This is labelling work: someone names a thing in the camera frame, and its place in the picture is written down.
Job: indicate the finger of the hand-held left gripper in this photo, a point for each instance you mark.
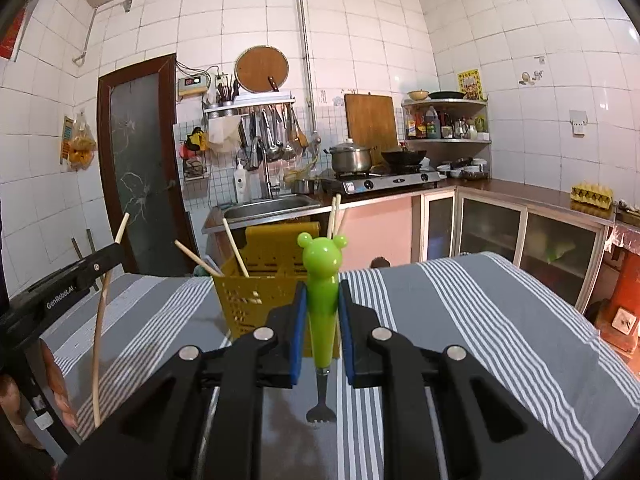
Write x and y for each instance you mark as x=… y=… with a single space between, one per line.
x=102 y=264

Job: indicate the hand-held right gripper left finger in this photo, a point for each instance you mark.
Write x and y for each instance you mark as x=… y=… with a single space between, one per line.
x=298 y=330

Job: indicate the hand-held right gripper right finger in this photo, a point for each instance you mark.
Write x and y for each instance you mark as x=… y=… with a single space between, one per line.
x=347 y=330

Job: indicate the yellow plastic utensil basket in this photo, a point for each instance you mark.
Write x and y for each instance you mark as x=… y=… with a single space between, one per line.
x=250 y=300

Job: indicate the wooden chopstick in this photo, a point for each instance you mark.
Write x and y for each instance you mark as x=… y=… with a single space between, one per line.
x=98 y=335
x=235 y=250
x=331 y=217
x=197 y=258
x=339 y=212

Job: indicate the row of hanging steel utensils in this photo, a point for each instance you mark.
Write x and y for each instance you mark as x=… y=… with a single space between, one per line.
x=272 y=135

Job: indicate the person's left hand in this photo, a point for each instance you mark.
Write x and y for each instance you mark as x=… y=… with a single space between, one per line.
x=52 y=375

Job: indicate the dark wooden stick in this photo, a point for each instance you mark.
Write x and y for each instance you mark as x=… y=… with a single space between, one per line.
x=76 y=249
x=92 y=242

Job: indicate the pink kitchen cabinets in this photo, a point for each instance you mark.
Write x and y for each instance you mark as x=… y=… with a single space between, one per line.
x=380 y=225

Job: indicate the hanging yellow plastic bag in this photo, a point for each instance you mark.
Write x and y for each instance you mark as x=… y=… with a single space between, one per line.
x=80 y=147

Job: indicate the brown frosted glass door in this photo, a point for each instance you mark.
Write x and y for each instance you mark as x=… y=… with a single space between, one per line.
x=140 y=150

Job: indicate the steel sink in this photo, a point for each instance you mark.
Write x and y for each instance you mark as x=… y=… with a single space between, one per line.
x=270 y=206

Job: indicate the small steel pot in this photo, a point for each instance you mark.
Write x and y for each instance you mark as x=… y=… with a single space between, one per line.
x=304 y=186

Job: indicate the steel gas stove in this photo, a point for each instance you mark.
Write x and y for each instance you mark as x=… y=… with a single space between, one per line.
x=385 y=182

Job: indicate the grey striped cloth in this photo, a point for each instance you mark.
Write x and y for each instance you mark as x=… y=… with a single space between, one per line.
x=500 y=320

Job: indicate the steel faucet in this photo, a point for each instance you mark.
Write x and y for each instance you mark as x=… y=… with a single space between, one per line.
x=267 y=175

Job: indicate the white soap bottle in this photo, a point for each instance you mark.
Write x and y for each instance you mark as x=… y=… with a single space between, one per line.
x=241 y=182

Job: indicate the steel cooking pot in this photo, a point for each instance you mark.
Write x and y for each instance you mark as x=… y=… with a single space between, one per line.
x=350 y=158

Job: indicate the white hanging cloth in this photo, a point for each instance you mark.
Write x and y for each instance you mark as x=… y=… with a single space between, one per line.
x=222 y=132

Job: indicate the black wok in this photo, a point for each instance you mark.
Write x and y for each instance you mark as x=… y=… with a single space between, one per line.
x=402 y=157

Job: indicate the group of small bowls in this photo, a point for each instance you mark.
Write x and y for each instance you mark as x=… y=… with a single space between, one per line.
x=470 y=172

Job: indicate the white control box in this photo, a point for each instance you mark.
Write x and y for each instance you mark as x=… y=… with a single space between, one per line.
x=192 y=84

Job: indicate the steel cutlery cup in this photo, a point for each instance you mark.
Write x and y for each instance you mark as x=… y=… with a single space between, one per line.
x=225 y=95

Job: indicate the rectangular wooden cutting board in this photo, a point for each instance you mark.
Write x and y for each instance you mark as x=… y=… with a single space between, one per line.
x=370 y=120

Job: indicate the steel corner shelf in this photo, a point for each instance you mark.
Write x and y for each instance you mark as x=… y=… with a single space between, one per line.
x=450 y=141

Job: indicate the row of condiment bottles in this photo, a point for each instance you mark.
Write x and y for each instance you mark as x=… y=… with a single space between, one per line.
x=432 y=125

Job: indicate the yellow bowl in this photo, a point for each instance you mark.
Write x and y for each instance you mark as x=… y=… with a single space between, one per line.
x=418 y=95

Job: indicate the round wooden board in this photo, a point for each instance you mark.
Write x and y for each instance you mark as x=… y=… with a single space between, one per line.
x=260 y=67

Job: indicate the black pan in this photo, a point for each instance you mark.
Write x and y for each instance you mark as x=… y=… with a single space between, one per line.
x=447 y=94

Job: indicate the yellow egg carton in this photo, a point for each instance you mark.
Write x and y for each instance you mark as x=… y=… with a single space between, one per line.
x=592 y=194

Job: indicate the steel wall rack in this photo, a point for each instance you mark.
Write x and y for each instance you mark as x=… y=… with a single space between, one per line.
x=250 y=101

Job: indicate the red wall paper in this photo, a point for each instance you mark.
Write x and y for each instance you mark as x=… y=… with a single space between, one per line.
x=12 y=37

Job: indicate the yellow wall poster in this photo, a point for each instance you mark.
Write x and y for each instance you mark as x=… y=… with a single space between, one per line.
x=470 y=85

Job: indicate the grey wall pipe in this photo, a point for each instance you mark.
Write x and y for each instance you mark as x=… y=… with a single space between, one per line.
x=305 y=35

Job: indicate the white wall outlet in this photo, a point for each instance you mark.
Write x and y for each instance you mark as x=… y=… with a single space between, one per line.
x=577 y=122

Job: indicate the wall stickers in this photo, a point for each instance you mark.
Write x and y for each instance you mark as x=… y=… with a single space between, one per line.
x=530 y=76

